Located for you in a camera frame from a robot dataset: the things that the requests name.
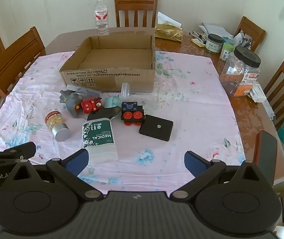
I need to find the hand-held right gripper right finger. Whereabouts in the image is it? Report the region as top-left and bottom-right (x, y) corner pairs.
(170, 150), (275, 202)

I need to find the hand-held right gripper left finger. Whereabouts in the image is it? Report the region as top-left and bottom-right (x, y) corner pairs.
(1, 148), (103, 202)

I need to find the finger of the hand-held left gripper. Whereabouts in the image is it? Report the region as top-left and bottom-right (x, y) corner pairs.
(0, 141), (37, 164)

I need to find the white cotton swab container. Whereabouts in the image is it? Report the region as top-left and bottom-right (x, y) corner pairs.
(82, 118), (119, 164)

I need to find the silver-lidded glitter jar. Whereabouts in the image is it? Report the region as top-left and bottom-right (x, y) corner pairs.
(43, 107), (71, 142)

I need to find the red toy train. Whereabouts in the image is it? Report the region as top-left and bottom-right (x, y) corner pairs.
(76, 97), (104, 113)

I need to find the grey elephant toy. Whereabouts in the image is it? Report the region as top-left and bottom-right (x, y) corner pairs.
(59, 90), (85, 117)

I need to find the brown cardboard box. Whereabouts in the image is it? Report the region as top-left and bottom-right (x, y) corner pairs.
(59, 32), (156, 94)

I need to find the black square case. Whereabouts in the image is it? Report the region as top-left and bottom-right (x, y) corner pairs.
(139, 115), (174, 142)

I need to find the pink floral tablecloth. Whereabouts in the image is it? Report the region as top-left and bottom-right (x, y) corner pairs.
(0, 50), (246, 196)

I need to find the black curved plastic object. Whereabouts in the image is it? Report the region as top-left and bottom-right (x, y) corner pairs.
(87, 107), (121, 121)

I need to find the teal earbud case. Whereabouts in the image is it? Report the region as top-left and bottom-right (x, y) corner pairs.
(103, 96), (122, 110)

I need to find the smartphone in red case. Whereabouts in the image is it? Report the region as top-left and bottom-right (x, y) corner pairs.
(253, 129), (278, 187)

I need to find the barcoded pen package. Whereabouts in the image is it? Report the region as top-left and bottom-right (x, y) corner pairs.
(66, 85), (102, 97)

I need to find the empty clear plastic bottle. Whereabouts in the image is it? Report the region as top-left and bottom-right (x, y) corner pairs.
(121, 83), (167, 105)

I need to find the small white carton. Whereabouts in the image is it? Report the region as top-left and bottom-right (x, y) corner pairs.
(249, 83), (267, 103)

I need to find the large black-lidded plastic jar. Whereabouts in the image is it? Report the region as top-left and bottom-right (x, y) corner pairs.
(219, 45), (261, 97)

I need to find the small green-lidded bottle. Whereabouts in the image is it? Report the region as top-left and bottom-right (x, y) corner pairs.
(219, 43), (235, 61)

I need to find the black-lidded glass jar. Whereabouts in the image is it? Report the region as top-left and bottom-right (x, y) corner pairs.
(205, 33), (224, 54)

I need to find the clear pen holder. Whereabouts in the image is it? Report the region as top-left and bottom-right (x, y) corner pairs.
(234, 33), (252, 48)

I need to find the gold tissue pack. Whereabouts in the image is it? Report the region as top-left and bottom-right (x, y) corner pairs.
(155, 11), (183, 42)

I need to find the stack of white papers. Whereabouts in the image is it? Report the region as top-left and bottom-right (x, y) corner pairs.
(199, 23), (235, 39)

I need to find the clear plastic water bottle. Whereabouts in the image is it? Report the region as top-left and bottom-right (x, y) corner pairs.
(94, 0), (110, 36)

